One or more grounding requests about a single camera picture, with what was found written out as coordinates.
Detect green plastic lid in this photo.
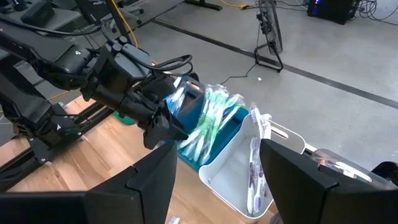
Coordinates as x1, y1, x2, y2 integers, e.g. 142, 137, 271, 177
112, 110, 137, 126

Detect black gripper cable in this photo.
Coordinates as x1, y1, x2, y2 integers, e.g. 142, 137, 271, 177
99, 24, 194, 78

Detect purple toothbrush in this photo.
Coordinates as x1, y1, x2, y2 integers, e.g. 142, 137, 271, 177
250, 104, 273, 215
246, 136, 261, 217

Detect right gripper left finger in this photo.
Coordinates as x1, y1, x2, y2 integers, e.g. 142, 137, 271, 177
0, 141, 178, 224

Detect teal plastic bin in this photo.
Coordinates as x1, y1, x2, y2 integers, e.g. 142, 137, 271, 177
177, 105, 250, 172

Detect black desk foot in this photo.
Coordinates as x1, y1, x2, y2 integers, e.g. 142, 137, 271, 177
185, 0, 223, 12

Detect grey desk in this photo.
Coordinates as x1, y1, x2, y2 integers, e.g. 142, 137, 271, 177
0, 0, 83, 35

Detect green toothbrush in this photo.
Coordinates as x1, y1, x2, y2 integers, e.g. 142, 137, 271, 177
217, 94, 246, 131
192, 86, 229, 162
178, 88, 215, 149
200, 93, 240, 166

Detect black floor fan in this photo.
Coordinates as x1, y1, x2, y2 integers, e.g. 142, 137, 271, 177
254, 0, 285, 73

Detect black computer tower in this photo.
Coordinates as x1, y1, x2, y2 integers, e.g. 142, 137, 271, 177
307, 0, 361, 26

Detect black fan cable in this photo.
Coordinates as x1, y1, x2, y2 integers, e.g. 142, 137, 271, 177
220, 60, 259, 85

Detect black box on desk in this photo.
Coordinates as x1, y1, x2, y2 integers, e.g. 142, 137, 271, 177
20, 1, 56, 27

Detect black tangled cables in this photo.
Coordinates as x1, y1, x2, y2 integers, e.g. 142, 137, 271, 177
357, 0, 398, 22

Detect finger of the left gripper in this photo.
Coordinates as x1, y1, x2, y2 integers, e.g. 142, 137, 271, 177
143, 114, 171, 150
160, 107, 190, 141

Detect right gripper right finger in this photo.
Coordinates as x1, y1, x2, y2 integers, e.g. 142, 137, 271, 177
260, 139, 398, 224

